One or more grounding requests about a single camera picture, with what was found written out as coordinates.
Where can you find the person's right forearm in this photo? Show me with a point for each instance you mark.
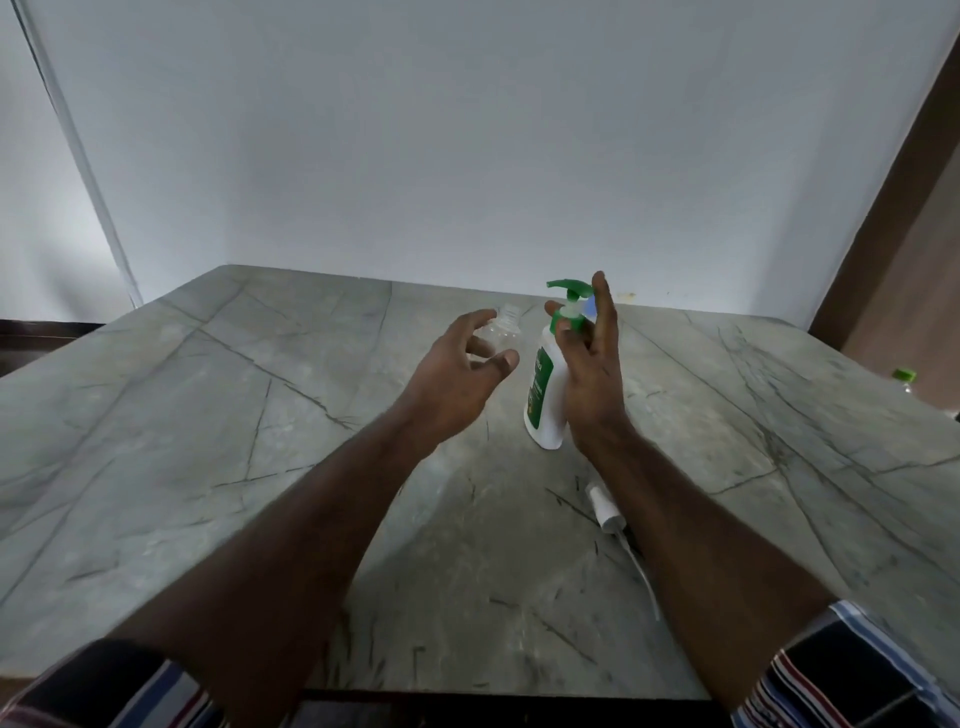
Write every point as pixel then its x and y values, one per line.
pixel 697 570

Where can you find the person's right hand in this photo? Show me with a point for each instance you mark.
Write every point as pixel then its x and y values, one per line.
pixel 596 390

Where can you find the person's left forearm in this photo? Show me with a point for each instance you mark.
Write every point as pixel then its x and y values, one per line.
pixel 300 555

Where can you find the brown wooden door frame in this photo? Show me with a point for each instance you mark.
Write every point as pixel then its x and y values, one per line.
pixel 892 247

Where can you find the person's right thumb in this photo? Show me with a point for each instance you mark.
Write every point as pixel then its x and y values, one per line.
pixel 556 309

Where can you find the clear bottle with green cap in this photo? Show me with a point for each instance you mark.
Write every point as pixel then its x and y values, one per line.
pixel 905 379

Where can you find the white wall conduit strip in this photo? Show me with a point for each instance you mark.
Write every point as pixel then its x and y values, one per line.
pixel 75 157

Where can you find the small clear plastic bottle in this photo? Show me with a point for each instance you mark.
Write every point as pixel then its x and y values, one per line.
pixel 506 330

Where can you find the person's left hand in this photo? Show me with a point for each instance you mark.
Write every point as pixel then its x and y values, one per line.
pixel 450 382

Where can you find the white pump head with tube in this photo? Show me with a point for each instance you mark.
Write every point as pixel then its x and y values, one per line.
pixel 606 511

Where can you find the striped cloth garment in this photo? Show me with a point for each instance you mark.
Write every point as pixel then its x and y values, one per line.
pixel 840 675

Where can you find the white bottle with green pump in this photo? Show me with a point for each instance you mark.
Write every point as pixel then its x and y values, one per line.
pixel 546 394

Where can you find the person's left thumb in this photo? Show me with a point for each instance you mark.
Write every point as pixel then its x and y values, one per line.
pixel 501 365

